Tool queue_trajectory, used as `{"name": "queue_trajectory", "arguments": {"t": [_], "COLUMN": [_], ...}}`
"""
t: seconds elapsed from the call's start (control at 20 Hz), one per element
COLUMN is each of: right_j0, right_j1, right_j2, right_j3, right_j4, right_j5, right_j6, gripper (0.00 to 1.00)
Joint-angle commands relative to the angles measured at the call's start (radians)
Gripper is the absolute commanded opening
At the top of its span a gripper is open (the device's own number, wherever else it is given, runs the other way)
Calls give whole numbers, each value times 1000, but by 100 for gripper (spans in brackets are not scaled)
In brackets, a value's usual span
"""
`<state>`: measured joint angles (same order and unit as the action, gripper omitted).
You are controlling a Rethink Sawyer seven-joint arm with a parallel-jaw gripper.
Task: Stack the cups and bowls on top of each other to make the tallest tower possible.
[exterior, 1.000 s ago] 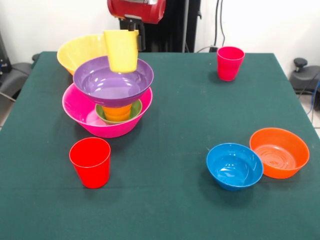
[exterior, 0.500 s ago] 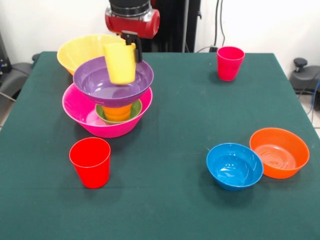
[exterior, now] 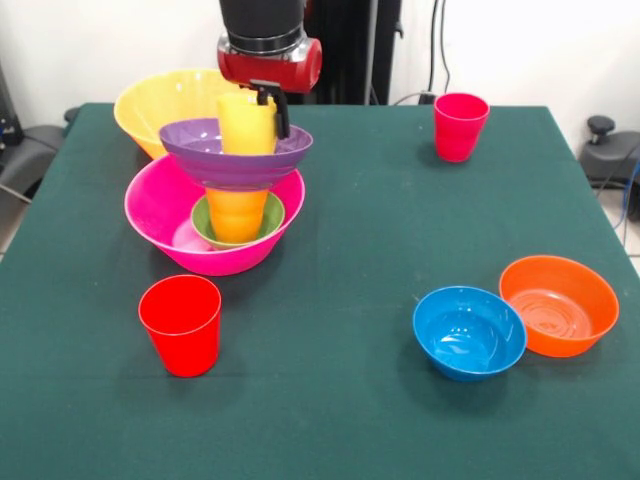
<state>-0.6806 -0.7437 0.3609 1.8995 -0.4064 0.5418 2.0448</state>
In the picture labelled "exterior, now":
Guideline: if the stack of green bowls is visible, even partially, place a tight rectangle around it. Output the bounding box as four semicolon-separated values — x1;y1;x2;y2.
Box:
190;192;287;250

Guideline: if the large pink bowl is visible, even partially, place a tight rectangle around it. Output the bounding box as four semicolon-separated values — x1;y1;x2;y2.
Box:
123;154;307;277

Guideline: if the red cup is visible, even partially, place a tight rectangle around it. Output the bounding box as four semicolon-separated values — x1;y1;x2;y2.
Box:
137;274;223;378

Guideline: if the crimson cup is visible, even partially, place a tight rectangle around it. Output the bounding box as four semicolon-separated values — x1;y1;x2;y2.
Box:
433;92;491;164

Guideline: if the large orange bowl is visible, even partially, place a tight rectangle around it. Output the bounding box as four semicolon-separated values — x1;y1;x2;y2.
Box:
113;68;236;160

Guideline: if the black machine base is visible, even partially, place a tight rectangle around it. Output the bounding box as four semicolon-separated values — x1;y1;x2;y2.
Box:
0;62;81;201
578;115;640;189

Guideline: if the dark green table cloth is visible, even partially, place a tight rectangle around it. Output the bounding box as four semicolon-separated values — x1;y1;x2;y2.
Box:
0;102;640;480

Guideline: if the orange cup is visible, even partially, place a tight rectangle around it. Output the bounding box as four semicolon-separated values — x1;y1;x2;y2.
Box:
204;187;271;231
210;219;264;245

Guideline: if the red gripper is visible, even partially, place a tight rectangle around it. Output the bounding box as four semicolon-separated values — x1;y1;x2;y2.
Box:
216;33;324;139

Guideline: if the yellow cup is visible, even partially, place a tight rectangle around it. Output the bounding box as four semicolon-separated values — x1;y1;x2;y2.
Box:
215;92;279;156

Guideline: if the blue bowl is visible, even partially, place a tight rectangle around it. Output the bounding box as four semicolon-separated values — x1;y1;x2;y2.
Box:
412;285;528;383

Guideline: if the black cable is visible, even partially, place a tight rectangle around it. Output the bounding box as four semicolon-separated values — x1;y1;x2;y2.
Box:
427;0;441;94
439;0;453;96

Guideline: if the purple bowl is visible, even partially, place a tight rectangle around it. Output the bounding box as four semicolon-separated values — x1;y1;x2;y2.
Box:
158;118;315;192

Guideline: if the orange-red bowl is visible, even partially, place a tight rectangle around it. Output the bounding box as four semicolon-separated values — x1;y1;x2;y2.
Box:
498;255;621;359

